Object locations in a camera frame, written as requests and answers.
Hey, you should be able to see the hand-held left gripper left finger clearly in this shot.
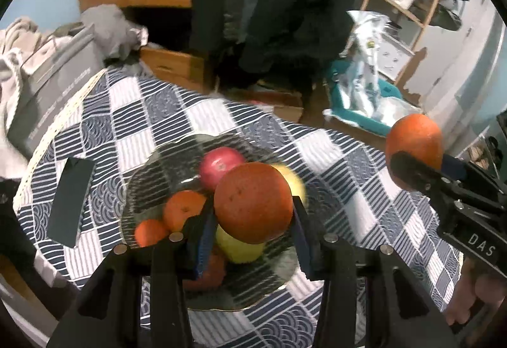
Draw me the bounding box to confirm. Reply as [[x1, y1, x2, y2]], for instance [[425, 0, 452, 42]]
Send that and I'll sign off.
[[48, 195, 218, 348]]

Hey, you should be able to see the teal box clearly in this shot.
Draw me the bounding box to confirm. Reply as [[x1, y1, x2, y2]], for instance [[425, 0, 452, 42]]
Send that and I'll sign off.
[[323, 61, 402, 137]]

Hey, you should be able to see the cardboard box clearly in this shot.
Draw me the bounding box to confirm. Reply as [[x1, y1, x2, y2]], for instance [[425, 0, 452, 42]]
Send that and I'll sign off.
[[238, 88, 305, 123]]

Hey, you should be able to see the dark cloth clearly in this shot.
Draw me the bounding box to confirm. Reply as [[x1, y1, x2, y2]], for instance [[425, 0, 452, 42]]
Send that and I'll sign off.
[[432, 0, 470, 29]]

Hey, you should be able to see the blue white patterned tablecloth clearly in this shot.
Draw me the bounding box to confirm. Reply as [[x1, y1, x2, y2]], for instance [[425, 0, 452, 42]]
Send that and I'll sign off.
[[14, 67, 464, 348]]

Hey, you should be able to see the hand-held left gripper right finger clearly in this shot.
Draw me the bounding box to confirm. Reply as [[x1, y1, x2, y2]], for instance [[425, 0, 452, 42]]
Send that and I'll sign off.
[[291, 195, 454, 348]]

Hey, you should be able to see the person's right hand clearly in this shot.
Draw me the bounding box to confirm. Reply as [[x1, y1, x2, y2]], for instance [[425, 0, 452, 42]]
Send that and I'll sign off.
[[446, 261, 507, 333]]

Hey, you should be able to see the small orange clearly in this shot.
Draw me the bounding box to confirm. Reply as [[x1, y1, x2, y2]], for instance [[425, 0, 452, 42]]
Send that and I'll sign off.
[[163, 190, 209, 233]]

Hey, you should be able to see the reddish orange fruit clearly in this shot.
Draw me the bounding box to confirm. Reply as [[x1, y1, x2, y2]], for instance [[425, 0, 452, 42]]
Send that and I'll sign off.
[[182, 247, 227, 291]]

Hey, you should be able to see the clear glass plate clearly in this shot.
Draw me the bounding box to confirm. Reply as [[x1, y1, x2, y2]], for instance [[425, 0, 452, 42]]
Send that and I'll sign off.
[[121, 134, 318, 312]]

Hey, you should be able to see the yellow apple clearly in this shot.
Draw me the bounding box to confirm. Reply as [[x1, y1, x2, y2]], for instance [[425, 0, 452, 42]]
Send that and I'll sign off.
[[271, 164, 307, 210]]

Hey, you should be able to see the white cloth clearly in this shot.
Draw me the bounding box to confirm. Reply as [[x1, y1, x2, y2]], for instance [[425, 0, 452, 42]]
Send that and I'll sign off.
[[0, 17, 76, 178]]

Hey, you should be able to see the white storage box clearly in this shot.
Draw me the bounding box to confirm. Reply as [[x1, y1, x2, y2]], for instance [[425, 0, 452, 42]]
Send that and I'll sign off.
[[378, 31, 414, 79]]

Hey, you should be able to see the wooden drawer box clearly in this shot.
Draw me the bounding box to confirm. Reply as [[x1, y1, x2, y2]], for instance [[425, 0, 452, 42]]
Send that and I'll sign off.
[[140, 47, 216, 95]]

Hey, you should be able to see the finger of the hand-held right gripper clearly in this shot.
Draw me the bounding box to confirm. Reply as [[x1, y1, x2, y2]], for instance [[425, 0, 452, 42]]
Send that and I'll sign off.
[[390, 151, 458, 208], [440, 153, 507, 212]]

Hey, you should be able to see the grey storage bag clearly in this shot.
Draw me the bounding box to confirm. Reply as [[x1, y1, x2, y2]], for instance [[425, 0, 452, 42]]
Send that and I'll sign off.
[[6, 25, 106, 158]]

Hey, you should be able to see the large orange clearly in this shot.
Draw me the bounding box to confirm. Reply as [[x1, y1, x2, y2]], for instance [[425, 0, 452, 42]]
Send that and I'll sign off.
[[214, 163, 294, 245]]

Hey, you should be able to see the printed plastic bag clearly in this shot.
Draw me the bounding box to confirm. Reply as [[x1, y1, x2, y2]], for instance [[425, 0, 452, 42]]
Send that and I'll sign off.
[[343, 10, 391, 115]]

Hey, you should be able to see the small tangerine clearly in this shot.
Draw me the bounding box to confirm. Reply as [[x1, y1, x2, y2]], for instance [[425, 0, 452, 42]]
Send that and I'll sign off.
[[135, 219, 171, 249]]

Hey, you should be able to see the yellow pear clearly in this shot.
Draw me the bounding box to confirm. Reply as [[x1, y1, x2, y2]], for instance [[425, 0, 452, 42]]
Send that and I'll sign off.
[[216, 225, 265, 265]]

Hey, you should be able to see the large red apple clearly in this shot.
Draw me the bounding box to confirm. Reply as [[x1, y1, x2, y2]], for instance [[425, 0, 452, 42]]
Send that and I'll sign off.
[[199, 147, 246, 192]]

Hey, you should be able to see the medium orange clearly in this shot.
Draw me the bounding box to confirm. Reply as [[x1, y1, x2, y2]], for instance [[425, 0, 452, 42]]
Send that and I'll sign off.
[[385, 114, 443, 171]]

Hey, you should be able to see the grey cloth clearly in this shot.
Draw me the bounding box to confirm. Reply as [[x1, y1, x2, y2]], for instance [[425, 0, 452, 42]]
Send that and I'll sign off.
[[81, 4, 149, 63]]

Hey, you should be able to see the black phone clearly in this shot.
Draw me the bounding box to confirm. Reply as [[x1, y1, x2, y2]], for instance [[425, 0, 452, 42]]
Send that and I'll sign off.
[[48, 158, 96, 249]]

